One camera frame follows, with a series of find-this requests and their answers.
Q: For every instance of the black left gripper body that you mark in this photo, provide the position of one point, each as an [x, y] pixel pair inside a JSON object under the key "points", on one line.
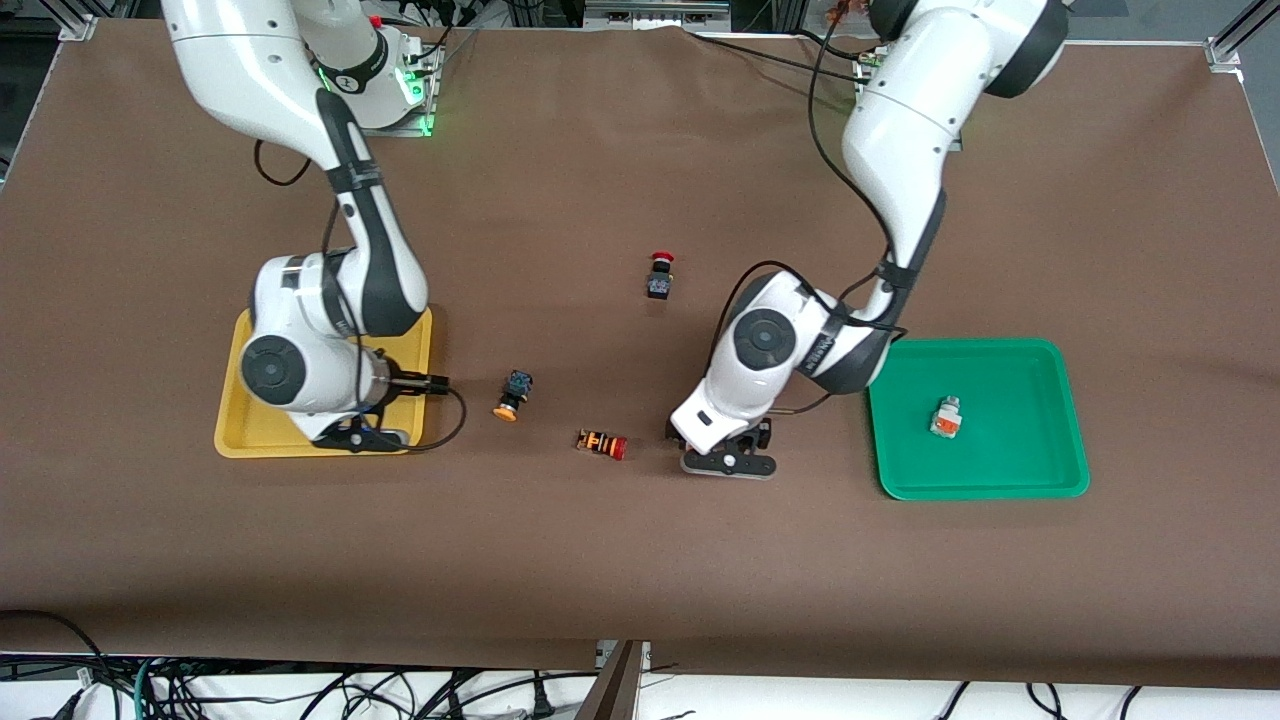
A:
{"points": [[762, 435]]}

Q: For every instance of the yellow push button black body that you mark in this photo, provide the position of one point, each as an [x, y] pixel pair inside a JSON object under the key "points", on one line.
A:
{"points": [[514, 392]]}

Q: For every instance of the white push button orange contact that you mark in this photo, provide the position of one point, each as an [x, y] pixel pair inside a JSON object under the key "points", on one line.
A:
{"points": [[946, 420]]}

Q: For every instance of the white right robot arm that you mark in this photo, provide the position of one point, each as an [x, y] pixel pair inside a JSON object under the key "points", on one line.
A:
{"points": [[250, 60]]}

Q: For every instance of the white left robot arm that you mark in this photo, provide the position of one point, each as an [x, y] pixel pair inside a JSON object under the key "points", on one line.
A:
{"points": [[920, 100]]}

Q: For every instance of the yellow plastic tray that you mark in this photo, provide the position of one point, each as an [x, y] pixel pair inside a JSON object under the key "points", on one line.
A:
{"points": [[238, 437]]}

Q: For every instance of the red push button orange body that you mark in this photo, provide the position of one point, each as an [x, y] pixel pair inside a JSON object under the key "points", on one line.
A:
{"points": [[600, 443]]}

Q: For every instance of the brown table cover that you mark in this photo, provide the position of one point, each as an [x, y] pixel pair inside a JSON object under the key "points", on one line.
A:
{"points": [[640, 560]]}

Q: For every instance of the red push button black body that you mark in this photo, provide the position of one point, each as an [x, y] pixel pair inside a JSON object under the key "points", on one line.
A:
{"points": [[659, 283]]}

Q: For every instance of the green plastic tray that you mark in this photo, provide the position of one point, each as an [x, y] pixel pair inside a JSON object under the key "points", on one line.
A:
{"points": [[1010, 450]]}

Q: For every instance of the dark metal table leg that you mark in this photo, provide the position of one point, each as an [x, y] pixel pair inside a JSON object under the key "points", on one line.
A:
{"points": [[610, 695]]}

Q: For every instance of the colourful background object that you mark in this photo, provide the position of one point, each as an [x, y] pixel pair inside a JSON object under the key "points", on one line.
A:
{"points": [[850, 8]]}

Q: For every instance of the aluminium corner profile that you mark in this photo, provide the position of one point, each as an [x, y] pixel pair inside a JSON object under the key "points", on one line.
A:
{"points": [[1225, 50], [78, 25]]}

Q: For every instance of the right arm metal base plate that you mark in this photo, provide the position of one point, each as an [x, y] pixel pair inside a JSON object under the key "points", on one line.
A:
{"points": [[425, 120]]}

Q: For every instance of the aluminium frame bracket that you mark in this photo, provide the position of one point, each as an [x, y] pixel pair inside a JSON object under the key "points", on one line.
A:
{"points": [[655, 12]]}

